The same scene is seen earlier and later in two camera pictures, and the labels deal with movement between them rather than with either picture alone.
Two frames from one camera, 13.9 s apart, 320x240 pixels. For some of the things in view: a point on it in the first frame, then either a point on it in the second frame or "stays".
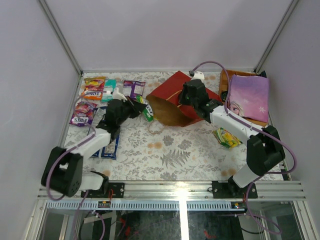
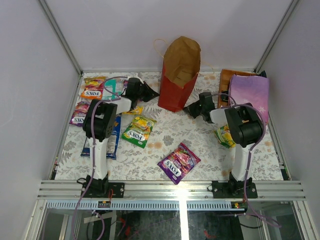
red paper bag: (163, 102) -> (180, 69)
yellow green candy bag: (226, 138) stays
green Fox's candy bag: (147, 112) -> (138, 131)
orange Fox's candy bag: (94, 88) stays
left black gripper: (132, 107) -> (144, 90)
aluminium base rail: (191, 191) stays
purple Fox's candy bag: (83, 115) stays
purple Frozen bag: (249, 97) stays
